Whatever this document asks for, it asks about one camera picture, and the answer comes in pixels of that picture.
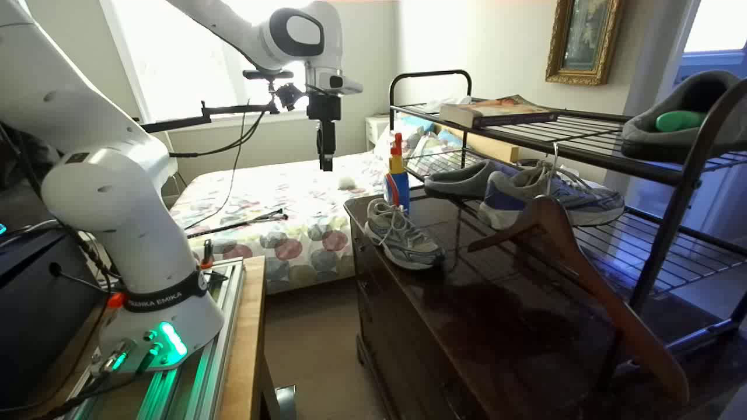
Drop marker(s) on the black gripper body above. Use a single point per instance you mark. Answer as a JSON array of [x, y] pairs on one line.
[[326, 109]]

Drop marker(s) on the grey white blue sneaker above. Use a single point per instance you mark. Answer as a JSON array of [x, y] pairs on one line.
[[405, 237]]

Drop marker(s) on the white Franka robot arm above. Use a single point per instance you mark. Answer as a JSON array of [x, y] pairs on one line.
[[118, 195]]

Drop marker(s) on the tan hardcover book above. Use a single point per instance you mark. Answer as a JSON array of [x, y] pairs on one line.
[[491, 110]]

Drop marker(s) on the grey blue laced sneaker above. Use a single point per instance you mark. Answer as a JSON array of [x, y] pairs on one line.
[[514, 195]]

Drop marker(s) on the black metal shelf rack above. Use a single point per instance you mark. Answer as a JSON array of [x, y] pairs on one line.
[[592, 148]]

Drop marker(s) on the bed with floral cover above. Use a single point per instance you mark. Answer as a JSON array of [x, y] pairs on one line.
[[287, 226]]

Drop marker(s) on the blue spray cleaner bottle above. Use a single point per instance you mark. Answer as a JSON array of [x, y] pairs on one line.
[[400, 184]]

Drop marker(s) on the thin black rod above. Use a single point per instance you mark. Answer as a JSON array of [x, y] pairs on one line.
[[235, 223]]

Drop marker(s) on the plain grey shoe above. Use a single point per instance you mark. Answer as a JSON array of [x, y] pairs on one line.
[[459, 181]]

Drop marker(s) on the bright window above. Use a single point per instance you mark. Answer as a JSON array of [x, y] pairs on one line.
[[187, 54]]

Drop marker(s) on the wooden robot bench top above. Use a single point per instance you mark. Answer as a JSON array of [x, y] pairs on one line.
[[244, 351]]

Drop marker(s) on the dark wooden dresser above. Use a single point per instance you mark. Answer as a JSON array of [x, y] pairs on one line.
[[481, 334]]

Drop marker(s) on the gold framed painting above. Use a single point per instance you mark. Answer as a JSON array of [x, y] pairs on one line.
[[584, 39]]

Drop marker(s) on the brown wooden clothes hanger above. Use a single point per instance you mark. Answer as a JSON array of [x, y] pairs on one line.
[[592, 281]]

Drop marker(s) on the grey felt slipper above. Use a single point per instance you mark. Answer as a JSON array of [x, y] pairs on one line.
[[644, 142]]

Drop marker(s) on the black equipment box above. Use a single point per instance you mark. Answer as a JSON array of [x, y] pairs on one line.
[[37, 311]]

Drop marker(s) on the green oval object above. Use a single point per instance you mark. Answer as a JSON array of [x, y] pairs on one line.
[[681, 121]]

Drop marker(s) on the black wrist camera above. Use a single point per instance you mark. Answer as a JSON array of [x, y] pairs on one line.
[[287, 95]]

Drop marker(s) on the black stereo camera bar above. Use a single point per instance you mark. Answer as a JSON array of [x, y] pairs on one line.
[[270, 76]]

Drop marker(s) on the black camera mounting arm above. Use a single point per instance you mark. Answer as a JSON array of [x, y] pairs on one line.
[[202, 115]]

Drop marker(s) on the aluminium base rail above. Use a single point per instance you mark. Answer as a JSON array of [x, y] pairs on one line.
[[194, 381]]

